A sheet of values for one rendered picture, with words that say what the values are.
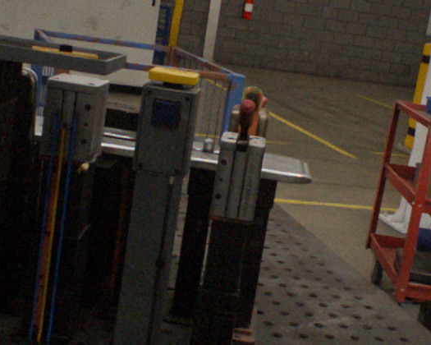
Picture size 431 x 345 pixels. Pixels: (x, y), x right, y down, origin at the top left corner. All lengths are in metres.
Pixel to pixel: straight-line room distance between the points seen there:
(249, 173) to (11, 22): 8.33
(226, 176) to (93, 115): 0.22
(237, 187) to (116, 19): 8.40
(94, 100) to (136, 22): 8.40
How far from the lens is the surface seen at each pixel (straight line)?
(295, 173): 1.35
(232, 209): 1.24
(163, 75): 1.06
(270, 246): 2.01
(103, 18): 9.56
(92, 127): 1.24
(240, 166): 1.22
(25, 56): 1.05
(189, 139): 1.06
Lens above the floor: 1.26
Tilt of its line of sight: 12 degrees down
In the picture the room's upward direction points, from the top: 9 degrees clockwise
